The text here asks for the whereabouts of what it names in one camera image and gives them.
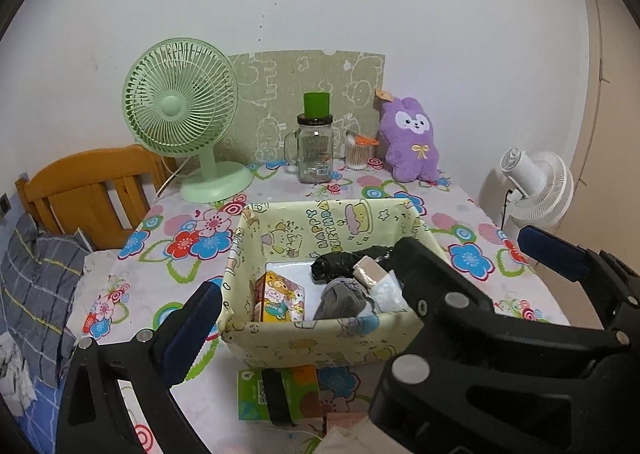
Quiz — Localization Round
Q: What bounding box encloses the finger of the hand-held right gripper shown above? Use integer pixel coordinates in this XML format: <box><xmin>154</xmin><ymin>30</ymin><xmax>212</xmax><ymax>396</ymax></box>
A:
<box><xmin>517</xmin><ymin>225</ymin><xmax>640</xmax><ymax>315</ymax></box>
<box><xmin>367</xmin><ymin>235</ymin><xmax>640</xmax><ymax>454</ymax></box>

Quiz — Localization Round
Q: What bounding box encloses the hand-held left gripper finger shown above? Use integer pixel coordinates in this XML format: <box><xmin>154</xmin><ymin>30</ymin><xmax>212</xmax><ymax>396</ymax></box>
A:
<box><xmin>55</xmin><ymin>280</ymin><xmax>224</xmax><ymax>454</ymax></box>

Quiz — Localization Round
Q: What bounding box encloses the white tissue packet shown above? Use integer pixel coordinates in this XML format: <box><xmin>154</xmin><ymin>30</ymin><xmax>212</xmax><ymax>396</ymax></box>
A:
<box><xmin>352</xmin><ymin>254</ymin><xmax>408</xmax><ymax>313</ymax></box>

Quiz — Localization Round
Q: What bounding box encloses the green tissue packet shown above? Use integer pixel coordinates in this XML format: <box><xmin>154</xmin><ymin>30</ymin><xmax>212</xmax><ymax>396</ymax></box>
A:
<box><xmin>236</xmin><ymin>365</ymin><xmax>323</xmax><ymax>425</ymax></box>

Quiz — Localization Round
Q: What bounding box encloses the yellow cartoon tissue packet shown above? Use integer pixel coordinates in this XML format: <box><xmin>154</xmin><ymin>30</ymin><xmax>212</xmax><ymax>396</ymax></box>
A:
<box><xmin>252</xmin><ymin>270</ymin><xmax>307</xmax><ymax>324</ymax></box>

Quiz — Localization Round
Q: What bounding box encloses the printed fabric storage box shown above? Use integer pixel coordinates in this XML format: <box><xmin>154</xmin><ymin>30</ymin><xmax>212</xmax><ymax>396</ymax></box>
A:
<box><xmin>217</xmin><ymin>199</ymin><xmax>448</xmax><ymax>367</ymax></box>

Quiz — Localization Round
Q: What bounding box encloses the grey sock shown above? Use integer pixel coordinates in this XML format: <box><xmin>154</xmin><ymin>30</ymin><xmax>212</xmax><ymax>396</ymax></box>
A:
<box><xmin>313</xmin><ymin>276</ymin><xmax>368</xmax><ymax>321</ymax></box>

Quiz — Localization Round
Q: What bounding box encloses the black plastic bag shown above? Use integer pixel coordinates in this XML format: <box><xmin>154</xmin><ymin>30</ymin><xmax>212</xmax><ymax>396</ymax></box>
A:
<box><xmin>310</xmin><ymin>245</ymin><xmax>401</xmax><ymax>285</ymax></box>

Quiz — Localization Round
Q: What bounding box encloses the white floor fan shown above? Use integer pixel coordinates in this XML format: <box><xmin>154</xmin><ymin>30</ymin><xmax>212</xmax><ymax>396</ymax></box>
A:
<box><xmin>500</xmin><ymin>147</ymin><xmax>575</xmax><ymax>235</ymax></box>

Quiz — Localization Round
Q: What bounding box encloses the pale grey blanket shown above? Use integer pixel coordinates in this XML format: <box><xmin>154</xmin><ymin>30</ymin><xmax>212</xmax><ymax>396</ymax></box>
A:
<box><xmin>65</xmin><ymin>249</ymin><xmax>123</xmax><ymax>340</ymax></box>

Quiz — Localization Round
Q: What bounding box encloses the beige door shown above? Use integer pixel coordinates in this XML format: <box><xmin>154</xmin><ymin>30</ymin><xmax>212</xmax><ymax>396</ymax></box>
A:
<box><xmin>570</xmin><ymin>0</ymin><xmax>640</xmax><ymax>260</ymax></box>

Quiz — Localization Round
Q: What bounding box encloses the purple plush bunny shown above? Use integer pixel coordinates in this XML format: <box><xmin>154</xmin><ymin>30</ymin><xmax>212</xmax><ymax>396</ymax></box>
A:
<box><xmin>376</xmin><ymin>88</ymin><xmax>442</xmax><ymax>183</ymax></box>

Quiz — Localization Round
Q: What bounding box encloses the cotton swab container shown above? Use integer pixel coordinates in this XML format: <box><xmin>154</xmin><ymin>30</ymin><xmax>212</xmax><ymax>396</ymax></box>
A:
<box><xmin>345</xmin><ymin>133</ymin><xmax>379</xmax><ymax>171</ymax></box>

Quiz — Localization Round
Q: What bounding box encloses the grey plaid pillow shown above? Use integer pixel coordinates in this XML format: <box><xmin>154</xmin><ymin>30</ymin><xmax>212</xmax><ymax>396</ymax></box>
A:
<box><xmin>0</xmin><ymin>211</ymin><xmax>98</xmax><ymax>387</ymax></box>

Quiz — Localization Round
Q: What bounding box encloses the blue grid bed sheet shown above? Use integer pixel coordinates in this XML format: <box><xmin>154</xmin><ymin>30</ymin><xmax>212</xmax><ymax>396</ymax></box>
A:
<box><xmin>10</xmin><ymin>374</ymin><xmax>66</xmax><ymax>454</ymax></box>

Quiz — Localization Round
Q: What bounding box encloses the white crumpled cloth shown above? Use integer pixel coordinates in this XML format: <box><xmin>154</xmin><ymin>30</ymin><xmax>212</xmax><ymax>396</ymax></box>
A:
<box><xmin>0</xmin><ymin>334</ymin><xmax>38</xmax><ymax>417</ymax></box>

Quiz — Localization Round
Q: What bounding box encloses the glass jar mug green lid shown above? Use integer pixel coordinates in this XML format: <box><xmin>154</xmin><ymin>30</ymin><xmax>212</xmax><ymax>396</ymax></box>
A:
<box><xmin>285</xmin><ymin>91</ymin><xmax>335</xmax><ymax>185</ymax></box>

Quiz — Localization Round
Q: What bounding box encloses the wooden bed headboard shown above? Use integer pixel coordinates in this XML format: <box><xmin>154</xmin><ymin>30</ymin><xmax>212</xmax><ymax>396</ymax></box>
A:
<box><xmin>15</xmin><ymin>144</ymin><xmax>178</xmax><ymax>251</ymax></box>

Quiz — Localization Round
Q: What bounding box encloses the green desk fan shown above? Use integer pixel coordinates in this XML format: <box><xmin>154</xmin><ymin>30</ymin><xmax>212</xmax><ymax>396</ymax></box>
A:
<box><xmin>121</xmin><ymin>38</ymin><xmax>253</xmax><ymax>205</ymax></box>

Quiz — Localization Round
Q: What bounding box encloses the green printed board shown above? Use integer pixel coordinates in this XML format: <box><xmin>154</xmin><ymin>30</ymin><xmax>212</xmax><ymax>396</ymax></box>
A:
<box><xmin>227</xmin><ymin>50</ymin><xmax>386</xmax><ymax>167</ymax></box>

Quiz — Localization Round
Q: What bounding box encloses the white fan power cord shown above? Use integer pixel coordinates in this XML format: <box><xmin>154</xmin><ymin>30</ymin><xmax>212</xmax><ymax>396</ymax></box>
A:
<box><xmin>152</xmin><ymin>154</ymin><xmax>193</xmax><ymax>207</ymax></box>

